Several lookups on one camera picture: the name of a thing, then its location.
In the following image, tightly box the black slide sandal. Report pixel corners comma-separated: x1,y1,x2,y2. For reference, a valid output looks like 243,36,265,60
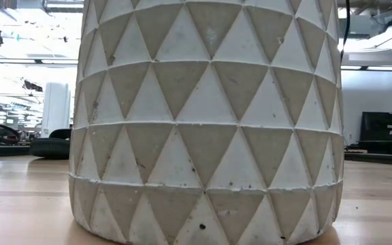
29,128,73,160

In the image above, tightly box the succulent in white geometric pot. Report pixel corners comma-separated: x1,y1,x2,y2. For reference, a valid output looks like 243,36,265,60
68,0,346,245

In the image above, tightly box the white column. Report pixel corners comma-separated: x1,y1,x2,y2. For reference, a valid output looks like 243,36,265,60
41,81,71,137

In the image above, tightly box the black cabinet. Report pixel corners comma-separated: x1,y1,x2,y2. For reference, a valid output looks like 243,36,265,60
358,111,392,156

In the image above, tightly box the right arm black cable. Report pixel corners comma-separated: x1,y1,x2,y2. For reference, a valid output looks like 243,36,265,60
339,0,353,64

